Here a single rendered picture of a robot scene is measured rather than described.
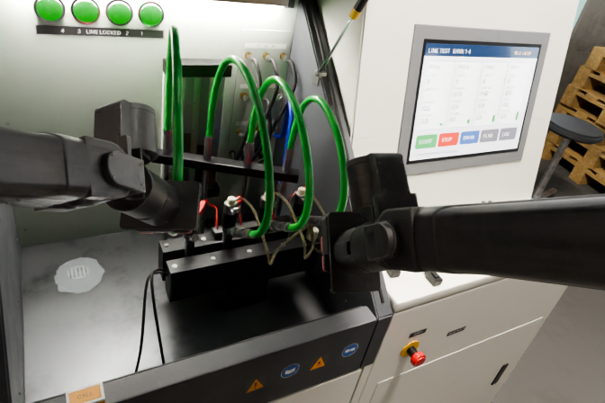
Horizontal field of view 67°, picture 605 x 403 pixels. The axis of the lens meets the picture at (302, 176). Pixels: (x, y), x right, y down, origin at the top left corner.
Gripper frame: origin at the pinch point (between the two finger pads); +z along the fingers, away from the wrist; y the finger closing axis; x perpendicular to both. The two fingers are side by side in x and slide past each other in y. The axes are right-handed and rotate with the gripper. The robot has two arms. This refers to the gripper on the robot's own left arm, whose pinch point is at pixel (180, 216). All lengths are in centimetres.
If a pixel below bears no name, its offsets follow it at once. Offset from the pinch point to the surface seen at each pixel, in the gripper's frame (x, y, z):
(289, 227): -1.4, -14.9, 18.8
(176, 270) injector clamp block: 6.7, 7.2, 22.2
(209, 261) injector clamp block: 4.6, 1.7, 25.8
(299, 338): 18.7, -17.0, 21.7
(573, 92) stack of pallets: -162, -231, 301
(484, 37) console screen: -49, -59, 32
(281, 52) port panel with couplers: -45, -11, 31
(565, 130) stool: -94, -173, 213
